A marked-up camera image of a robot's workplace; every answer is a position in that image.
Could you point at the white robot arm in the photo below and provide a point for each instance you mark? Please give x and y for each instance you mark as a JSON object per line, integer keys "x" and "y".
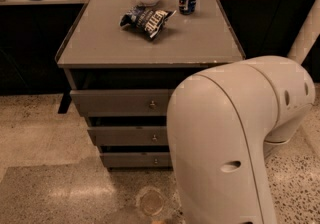
{"x": 219, "y": 123}

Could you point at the blue white chip bag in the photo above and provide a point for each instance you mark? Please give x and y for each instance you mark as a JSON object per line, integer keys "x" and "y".
{"x": 148, "y": 20}

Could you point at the white diagonal pole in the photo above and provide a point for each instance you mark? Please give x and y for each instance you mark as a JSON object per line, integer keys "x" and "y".
{"x": 307, "y": 35}

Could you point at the grey drawer cabinet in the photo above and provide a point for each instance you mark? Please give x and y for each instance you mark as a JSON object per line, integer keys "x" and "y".
{"x": 102, "y": 55}

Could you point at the round floor plate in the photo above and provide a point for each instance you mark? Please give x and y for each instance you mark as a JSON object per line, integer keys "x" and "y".
{"x": 150, "y": 201}

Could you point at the grey drawer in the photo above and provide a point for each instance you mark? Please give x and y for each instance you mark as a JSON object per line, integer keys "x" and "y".
{"x": 116, "y": 103}
{"x": 136, "y": 160}
{"x": 128, "y": 136}

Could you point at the grey top drawer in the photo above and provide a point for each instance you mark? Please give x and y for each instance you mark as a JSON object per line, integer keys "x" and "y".
{"x": 116, "y": 103}

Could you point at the grey middle drawer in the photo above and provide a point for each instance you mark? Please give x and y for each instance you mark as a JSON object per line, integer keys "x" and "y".
{"x": 128, "y": 136}

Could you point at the grey bottom drawer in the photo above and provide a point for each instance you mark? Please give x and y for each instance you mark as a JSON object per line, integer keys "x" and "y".
{"x": 136, "y": 160}

